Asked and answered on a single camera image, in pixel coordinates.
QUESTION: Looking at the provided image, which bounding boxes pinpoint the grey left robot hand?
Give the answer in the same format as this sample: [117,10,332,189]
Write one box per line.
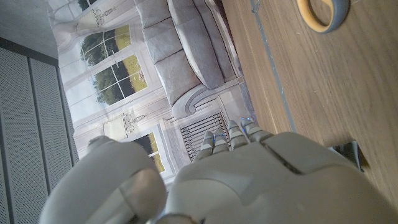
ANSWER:
[39,117,398,224]

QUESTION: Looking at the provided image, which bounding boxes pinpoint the printed living room backdrop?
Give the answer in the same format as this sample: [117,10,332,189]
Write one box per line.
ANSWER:
[46,0,259,187]

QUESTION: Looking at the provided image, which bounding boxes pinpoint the yellow grey handled scissors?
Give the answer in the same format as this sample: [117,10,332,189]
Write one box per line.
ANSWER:
[296,0,351,34]

